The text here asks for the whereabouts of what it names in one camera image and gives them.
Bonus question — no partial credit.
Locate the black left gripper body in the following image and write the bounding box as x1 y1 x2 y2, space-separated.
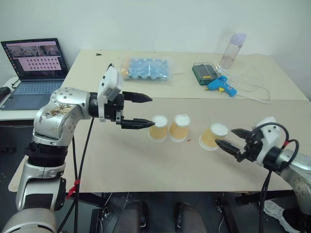
104 93 125 126

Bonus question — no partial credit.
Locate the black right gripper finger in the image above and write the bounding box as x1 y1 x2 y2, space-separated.
230 128 251 140
214 139 244 159

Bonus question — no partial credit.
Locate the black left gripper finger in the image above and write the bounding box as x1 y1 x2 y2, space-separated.
123 91 154 103
121 118 156 130

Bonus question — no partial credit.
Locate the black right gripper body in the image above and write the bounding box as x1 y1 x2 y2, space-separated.
236 132 264 163

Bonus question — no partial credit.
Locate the yellow paper cup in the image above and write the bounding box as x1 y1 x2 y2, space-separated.
168 114 191 143
198 123 229 152
148 114 169 143

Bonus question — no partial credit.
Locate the blue egg tray in bag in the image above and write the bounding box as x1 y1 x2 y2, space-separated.
120 56 174 86

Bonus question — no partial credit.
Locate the beige paper table cover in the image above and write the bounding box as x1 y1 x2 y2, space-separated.
8 96 311 194

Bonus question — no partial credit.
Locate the blue hot glue gun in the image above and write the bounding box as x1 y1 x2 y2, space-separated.
204 75 237 98

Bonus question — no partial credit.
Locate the white and black sneaker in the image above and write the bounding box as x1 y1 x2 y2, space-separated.
263 199 303 233

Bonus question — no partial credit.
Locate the green screwdriver bit case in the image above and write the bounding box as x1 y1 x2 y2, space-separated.
191 62 221 86

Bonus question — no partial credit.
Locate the clear bottle with purple cap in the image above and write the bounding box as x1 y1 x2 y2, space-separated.
219 33 247 69

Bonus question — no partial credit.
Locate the open grey laptop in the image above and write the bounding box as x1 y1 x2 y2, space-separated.
0 37 70 111

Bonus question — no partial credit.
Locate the black object beside laptop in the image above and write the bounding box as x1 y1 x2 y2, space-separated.
0 86 12 103

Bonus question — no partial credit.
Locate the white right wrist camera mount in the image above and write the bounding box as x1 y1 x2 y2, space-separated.
252 116 278 167

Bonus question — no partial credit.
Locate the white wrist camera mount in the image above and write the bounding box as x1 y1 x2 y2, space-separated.
252 116 278 167
97 63 124 122

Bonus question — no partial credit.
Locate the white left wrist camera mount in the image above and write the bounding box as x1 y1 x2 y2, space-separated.
97 63 124 122

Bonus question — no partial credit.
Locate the white glue gun cable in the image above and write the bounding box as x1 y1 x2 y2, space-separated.
217 64 273 105

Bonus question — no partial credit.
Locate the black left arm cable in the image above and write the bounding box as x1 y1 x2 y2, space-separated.
56 116 96 233

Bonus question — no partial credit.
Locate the red cable tie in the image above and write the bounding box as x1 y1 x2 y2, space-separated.
66 179 81 201

